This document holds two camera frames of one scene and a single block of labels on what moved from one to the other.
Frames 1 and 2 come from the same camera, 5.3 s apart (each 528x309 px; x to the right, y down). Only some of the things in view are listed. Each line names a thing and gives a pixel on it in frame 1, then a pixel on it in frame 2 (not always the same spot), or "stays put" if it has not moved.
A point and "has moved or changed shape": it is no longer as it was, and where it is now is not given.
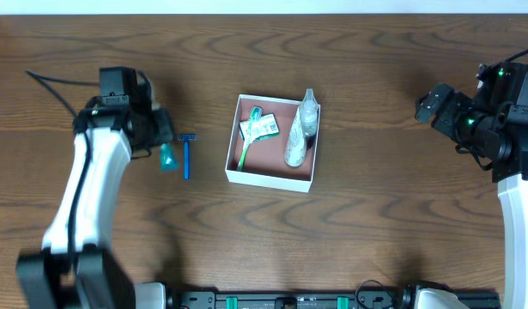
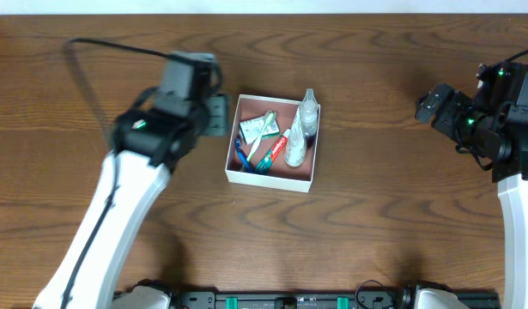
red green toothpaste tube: [167, 160] has moved or changed shape
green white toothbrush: [256, 114] → [258, 136]
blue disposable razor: [186, 138] → [242, 156]
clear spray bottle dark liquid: [309, 118] stays put
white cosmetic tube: [295, 154] stays put
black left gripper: [163, 134] → [221, 114]
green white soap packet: [267, 126] stays put
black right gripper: [438, 105] stays put
